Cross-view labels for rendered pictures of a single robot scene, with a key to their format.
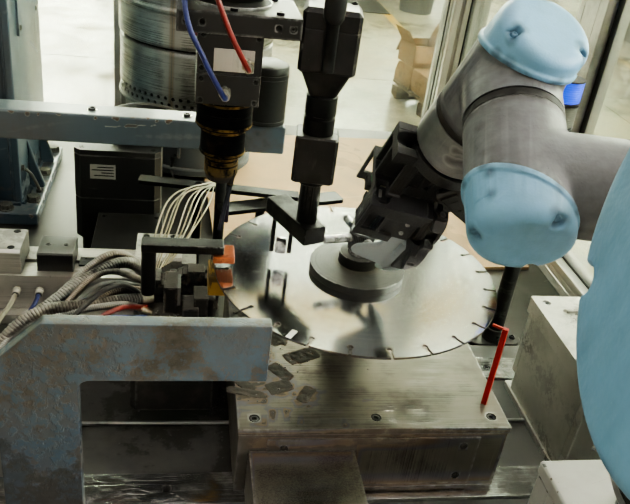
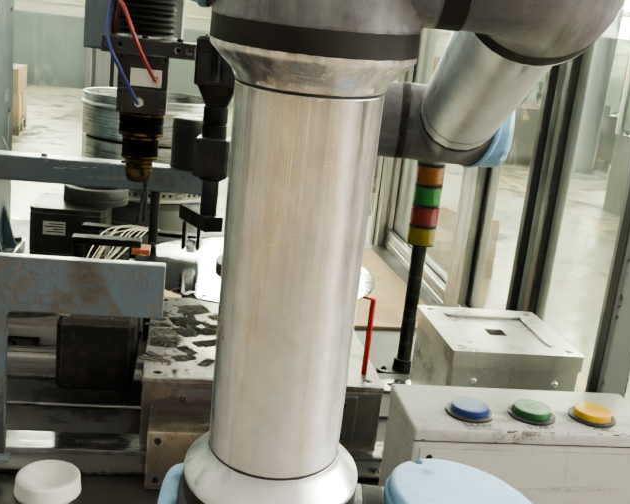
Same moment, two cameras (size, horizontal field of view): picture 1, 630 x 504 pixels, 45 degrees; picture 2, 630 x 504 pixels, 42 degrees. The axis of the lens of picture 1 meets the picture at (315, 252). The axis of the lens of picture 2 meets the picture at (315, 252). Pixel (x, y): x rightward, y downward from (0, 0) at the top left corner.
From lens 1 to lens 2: 0.40 m
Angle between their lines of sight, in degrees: 15
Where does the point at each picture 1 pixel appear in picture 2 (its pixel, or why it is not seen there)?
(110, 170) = (60, 226)
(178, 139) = (115, 180)
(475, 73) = not seen: hidden behind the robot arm
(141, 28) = (100, 126)
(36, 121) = not seen: outside the picture
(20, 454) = not seen: outside the picture
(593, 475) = (434, 392)
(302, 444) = (198, 395)
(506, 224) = not seen: hidden behind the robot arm
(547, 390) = (429, 379)
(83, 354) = (11, 285)
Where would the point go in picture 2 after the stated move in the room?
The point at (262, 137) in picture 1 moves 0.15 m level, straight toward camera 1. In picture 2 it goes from (187, 179) to (173, 197)
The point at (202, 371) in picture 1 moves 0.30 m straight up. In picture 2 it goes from (108, 306) to (121, 34)
